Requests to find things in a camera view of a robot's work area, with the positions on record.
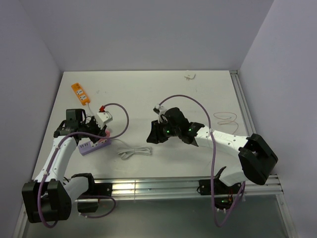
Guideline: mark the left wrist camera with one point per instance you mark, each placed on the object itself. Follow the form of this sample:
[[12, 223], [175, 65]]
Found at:
[[102, 118]]

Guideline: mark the aluminium rail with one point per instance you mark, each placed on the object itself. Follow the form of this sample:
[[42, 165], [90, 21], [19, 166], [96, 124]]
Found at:
[[177, 188], [287, 222]]

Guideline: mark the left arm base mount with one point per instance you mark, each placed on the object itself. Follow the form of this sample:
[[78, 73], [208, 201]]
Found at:
[[90, 200]]

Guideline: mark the aluminium front rail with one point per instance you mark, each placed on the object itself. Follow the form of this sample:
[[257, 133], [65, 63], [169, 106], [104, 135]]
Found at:
[[177, 188]]

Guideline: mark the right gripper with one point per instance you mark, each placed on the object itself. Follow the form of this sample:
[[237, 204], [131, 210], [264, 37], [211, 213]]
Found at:
[[156, 136]]

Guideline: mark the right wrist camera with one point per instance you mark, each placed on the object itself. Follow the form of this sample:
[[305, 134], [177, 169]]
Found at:
[[160, 110]]

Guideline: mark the purple power strip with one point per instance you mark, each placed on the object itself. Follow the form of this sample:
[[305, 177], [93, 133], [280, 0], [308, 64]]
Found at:
[[90, 147]]

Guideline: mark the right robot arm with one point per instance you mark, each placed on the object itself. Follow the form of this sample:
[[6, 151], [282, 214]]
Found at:
[[253, 159]]

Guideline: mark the orange power strip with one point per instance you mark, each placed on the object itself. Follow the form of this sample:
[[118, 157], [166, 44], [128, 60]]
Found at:
[[81, 94]]

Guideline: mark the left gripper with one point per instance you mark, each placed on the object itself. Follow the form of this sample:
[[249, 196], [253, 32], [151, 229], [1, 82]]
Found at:
[[99, 132]]

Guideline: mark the aluminium right rail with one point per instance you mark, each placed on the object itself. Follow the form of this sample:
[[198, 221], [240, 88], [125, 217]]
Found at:
[[287, 222]]

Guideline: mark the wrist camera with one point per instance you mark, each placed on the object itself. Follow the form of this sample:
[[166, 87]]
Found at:
[[102, 118], [160, 110]]

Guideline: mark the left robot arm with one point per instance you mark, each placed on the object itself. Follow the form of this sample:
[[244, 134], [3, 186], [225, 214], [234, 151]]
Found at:
[[46, 198]]

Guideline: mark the pink plug adapter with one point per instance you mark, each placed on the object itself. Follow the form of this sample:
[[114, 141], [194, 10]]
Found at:
[[107, 132]]

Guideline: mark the small white plug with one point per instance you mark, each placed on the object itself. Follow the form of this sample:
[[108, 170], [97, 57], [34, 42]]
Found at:
[[189, 75]]

